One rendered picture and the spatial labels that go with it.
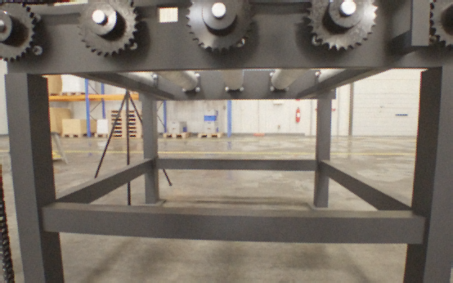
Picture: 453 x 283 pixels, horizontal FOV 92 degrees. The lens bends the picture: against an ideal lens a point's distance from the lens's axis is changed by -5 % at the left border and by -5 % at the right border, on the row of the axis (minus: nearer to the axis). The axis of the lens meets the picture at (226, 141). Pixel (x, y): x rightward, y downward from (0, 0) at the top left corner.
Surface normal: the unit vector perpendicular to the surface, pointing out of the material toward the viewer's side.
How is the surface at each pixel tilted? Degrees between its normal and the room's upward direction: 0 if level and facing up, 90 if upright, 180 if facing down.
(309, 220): 90
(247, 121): 90
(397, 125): 90
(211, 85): 90
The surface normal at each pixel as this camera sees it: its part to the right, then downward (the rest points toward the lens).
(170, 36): -0.07, 0.09
